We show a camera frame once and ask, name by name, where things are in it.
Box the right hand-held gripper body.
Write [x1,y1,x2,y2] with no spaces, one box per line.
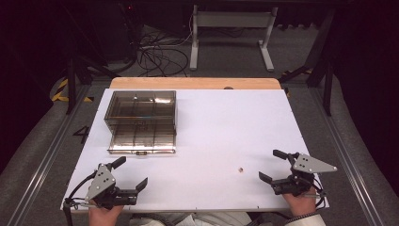
[270,152,339,198]

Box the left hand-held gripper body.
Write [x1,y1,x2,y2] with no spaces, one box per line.
[84,163,139,211]

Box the smoky transparent drawer box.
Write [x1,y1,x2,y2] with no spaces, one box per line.
[104,89,178,155]

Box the person's left hand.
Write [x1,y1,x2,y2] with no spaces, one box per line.
[88,204,125,226]

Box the person's right hand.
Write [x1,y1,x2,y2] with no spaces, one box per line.
[281,187,318,218]

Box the person's right sleeve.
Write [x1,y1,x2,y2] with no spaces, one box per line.
[284,211,327,226]

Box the person's light clothing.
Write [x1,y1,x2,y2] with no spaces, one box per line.
[129,211,256,226]

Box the black metal stand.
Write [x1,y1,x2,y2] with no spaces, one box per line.
[60,4,121,116]
[278,8,338,118]

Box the yellow black hazard tape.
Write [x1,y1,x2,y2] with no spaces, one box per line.
[51,77,95,104]

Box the wooden table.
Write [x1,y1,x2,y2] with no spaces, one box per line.
[109,76,282,90]

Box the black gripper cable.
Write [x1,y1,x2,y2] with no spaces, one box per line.
[62,169,99,226]
[309,180,327,210]

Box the aluminium floor rail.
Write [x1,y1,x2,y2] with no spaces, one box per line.
[6,84,92,226]
[309,88,389,226]

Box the tangle of black floor cables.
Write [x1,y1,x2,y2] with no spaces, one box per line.
[136,26,193,78]

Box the grey metal table frame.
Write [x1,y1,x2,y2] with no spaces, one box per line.
[189,4,279,73]

